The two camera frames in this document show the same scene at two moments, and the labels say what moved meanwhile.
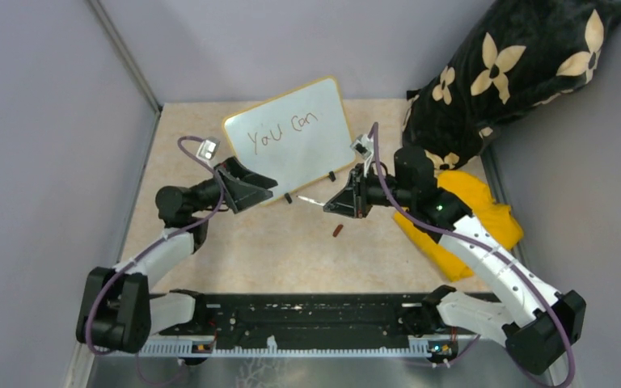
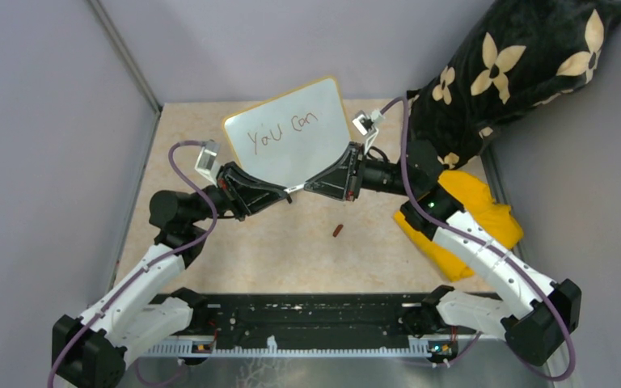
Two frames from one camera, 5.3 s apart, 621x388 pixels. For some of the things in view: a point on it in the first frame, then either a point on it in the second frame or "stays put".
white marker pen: [309, 200] to [291, 189]
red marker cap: [337, 230] stays put
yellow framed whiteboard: [294, 138] stays put
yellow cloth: [496, 219] stays put
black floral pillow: [521, 53] stays put
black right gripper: [352, 200] to [339, 181]
